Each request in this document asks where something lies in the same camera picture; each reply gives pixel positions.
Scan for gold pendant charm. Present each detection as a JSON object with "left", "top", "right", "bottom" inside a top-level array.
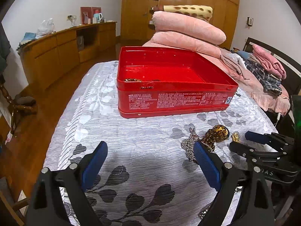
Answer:
[{"left": 231, "top": 132, "right": 240, "bottom": 143}]

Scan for wicker chair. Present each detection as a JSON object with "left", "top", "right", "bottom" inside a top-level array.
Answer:
[{"left": 1, "top": 177, "right": 30, "bottom": 225}]

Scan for pink bed sheet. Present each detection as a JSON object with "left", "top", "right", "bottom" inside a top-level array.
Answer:
[{"left": 201, "top": 54, "right": 291, "bottom": 116}]

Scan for plaid folded clothes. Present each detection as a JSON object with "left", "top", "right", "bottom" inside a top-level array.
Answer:
[{"left": 245, "top": 60, "right": 282, "bottom": 96}]

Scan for dark wooden headboard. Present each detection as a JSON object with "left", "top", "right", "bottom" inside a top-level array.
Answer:
[{"left": 243, "top": 37, "right": 301, "bottom": 97}]

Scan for pink folded sweater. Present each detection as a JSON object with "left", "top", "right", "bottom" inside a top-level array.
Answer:
[{"left": 252, "top": 44, "right": 287, "bottom": 80}]

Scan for beige crumpled cloth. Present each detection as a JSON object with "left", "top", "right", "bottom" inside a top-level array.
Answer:
[{"left": 220, "top": 49, "right": 250, "bottom": 80}]

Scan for wooden coat stand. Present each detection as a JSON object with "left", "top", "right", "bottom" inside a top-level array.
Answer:
[{"left": 1, "top": 80, "right": 36, "bottom": 135}]

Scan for red tin box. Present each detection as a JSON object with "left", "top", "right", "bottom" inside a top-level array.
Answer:
[{"left": 117, "top": 47, "right": 238, "bottom": 118}]

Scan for yellow spotted pillow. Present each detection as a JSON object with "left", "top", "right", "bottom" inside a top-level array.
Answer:
[{"left": 163, "top": 5, "right": 213, "bottom": 22}]

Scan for lower pink folded quilt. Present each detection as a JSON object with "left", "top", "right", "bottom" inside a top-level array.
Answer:
[{"left": 143, "top": 32, "right": 221, "bottom": 59}]

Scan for pink folded quilt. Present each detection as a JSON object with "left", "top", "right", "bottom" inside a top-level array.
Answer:
[
  {"left": 143, "top": 32, "right": 221, "bottom": 59},
  {"left": 152, "top": 11, "right": 227, "bottom": 45}
]

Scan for wooden sideboard cabinet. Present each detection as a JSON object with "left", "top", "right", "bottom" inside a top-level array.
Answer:
[{"left": 20, "top": 21, "right": 116, "bottom": 91}]

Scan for upper pink folded quilt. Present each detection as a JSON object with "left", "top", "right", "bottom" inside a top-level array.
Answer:
[{"left": 152, "top": 11, "right": 227, "bottom": 45}]

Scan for dark hanging jacket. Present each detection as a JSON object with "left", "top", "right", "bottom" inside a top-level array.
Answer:
[{"left": 0, "top": 24, "right": 11, "bottom": 75}]

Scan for blue cloth on sideboard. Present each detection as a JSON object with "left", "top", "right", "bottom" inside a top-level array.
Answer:
[{"left": 19, "top": 32, "right": 36, "bottom": 46}]

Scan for white plastic bag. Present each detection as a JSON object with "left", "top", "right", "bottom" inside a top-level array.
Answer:
[{"left": 36, "top": 18, "right": 54, "bottom": 39}]

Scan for wooden wardrobe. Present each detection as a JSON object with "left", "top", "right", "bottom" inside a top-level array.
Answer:
[{"left": 120, "top": 0, "right": 240, "bottom": 50}]

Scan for light blue kettle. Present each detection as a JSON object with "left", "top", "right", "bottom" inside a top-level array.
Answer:
[{"left": 93, "top": 9, "right": 103, "bottom": 24}]

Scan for red picture frames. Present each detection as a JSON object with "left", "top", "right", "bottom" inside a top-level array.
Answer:
[{"left": 80, "top": 7, "right": 102, "bottom": 24}]

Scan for amber bead bracelet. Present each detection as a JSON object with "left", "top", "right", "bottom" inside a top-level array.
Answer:
[{"left": 200, "top": 124, "right": 231, "bottom": 152}]

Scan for silver bead chain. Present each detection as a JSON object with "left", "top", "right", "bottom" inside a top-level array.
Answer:
[{"left": 180, "top": 126, "right": 201, "bottom": 163}]

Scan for wall thermostat panel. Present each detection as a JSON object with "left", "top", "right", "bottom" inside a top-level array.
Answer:
[{"left": 246, "top": 17, "right": 254, "bottom": 27}]

